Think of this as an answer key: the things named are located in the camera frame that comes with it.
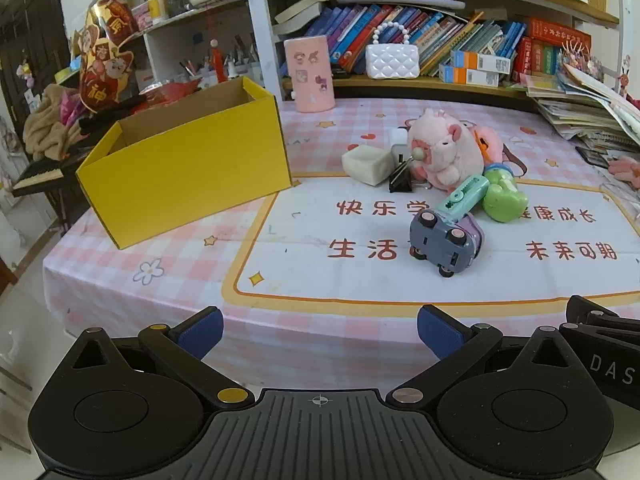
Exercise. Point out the green frog toy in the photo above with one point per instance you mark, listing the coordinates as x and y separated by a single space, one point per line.
502 200

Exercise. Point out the grey toy car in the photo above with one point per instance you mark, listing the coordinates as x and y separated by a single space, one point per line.
440 242

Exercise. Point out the dark door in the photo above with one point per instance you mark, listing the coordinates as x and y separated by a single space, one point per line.
30 35

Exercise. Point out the black binder clip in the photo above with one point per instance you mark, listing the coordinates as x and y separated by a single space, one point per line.
401 180

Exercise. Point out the small pink orange backpack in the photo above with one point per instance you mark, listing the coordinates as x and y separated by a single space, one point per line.
492 142

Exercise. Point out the group of pen holders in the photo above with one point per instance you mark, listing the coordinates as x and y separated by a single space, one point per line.
235 62

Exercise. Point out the orange blue carton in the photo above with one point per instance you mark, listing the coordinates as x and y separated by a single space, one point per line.
482 61
470 76

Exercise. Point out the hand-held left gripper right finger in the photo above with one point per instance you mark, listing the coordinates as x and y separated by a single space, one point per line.
441 331

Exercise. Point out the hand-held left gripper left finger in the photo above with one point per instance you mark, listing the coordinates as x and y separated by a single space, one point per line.
202 334

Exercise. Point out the white rolled paper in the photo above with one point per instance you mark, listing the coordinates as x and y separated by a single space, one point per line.
400 0

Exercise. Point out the stack of magazines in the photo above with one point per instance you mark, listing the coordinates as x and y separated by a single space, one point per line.
580 110

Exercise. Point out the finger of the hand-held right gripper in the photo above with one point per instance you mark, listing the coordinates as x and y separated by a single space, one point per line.
595 310

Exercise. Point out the beige cloth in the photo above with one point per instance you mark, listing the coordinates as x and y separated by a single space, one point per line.
47 125

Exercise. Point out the pink plush slipper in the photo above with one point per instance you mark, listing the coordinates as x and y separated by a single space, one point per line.
625 167

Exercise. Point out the yellow cardboard box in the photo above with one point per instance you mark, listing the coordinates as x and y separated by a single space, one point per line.
190 180

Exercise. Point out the pink stickered cylinder holder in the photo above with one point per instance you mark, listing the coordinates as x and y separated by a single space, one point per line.
309 72

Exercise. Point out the red thick book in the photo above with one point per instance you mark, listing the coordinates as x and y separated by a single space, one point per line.
560 35

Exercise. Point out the white foam block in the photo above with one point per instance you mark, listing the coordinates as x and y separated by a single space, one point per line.
367 166

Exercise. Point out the row of colourful books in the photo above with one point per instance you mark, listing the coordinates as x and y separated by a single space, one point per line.
440 30

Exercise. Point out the teal correction tape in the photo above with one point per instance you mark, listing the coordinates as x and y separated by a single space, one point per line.
462 195

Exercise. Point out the lying thick books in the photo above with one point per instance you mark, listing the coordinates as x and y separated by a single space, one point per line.
300 12

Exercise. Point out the white shelf unit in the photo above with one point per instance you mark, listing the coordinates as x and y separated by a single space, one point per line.
170 45

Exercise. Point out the black electronic keyboard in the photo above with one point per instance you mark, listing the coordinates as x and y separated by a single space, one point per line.
42 172

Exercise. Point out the pink plush toy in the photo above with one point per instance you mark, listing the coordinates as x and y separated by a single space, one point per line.
445 147

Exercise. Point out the red gold paper decoration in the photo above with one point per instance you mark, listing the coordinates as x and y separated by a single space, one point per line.
105 60

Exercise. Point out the red gold paper fan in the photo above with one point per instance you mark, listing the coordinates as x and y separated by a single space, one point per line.
167 92

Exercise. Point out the white bottle yellow label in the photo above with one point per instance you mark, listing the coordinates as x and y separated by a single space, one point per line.
156 6

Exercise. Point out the white charger plug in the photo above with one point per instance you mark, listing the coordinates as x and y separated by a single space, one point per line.
398 142

